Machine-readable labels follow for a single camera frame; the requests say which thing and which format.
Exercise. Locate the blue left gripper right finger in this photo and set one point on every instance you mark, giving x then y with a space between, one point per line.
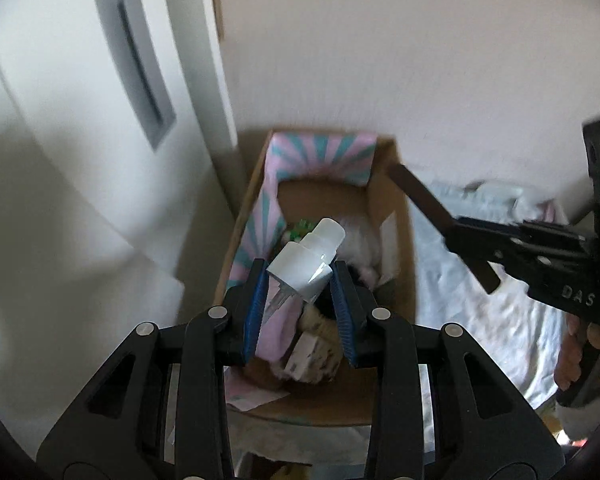
345 327

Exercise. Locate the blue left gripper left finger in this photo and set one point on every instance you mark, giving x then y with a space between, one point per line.
254 293

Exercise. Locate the white spray pump bottle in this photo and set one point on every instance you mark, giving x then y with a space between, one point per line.
303 268

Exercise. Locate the white floral small box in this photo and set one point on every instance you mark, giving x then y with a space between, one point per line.
312 360

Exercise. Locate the green white toy figure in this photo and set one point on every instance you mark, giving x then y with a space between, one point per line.
299 229

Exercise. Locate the pink fluffy wristband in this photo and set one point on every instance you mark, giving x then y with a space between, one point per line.
278 328

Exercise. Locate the pink teal cardboard box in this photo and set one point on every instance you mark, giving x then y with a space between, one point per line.
314 175

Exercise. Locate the brown stick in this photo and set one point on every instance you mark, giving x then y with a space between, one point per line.
443 221

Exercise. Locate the person's right hand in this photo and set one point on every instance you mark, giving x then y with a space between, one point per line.
568 368

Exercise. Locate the white tray lid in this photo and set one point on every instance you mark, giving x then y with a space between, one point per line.
525 202

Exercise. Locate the white sliding door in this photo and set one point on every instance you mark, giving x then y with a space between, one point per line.
118 179

